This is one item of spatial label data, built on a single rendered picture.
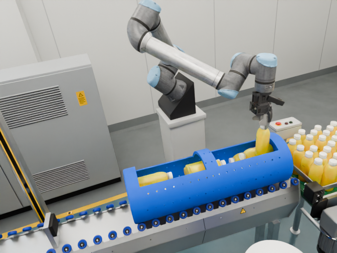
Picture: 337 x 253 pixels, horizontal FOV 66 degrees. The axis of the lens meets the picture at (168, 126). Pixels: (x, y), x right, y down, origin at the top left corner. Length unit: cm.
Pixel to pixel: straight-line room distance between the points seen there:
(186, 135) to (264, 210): 82
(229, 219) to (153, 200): 49
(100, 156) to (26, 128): 77
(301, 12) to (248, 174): 421
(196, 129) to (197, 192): 87
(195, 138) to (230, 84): 94
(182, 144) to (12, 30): 234
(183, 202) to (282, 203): 63
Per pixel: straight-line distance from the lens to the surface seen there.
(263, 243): 126
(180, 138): 206
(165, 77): 190
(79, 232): 157
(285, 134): 194
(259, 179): 144
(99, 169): 304
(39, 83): 259
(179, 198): 130
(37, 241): 164
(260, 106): 132
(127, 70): 394
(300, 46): 549
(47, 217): 150
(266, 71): 126
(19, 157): 166
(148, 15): 142
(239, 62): 132
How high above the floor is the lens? 205
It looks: 30 degrees down
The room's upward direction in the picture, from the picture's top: 7 degrees counter-clockwise
